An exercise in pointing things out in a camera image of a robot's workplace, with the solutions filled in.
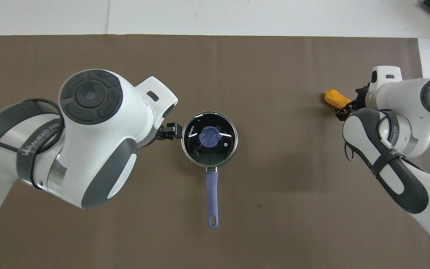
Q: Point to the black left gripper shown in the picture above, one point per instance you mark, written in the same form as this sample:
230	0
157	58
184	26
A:
162	132

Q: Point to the brown table mat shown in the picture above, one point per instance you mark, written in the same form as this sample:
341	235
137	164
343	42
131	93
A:
274	74

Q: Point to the glass lid with blue knob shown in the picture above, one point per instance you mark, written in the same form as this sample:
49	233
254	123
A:
209	136

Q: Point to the yellow corn cob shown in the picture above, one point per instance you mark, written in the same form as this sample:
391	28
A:
336	98

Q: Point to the dark blue saucepan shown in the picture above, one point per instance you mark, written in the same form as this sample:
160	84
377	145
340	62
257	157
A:
212	194

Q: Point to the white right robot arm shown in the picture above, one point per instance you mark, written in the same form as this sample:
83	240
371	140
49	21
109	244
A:
398	97

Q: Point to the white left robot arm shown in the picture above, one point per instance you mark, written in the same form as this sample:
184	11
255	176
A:
95	149

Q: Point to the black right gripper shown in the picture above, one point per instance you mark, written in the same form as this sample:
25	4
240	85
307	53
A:
361	95

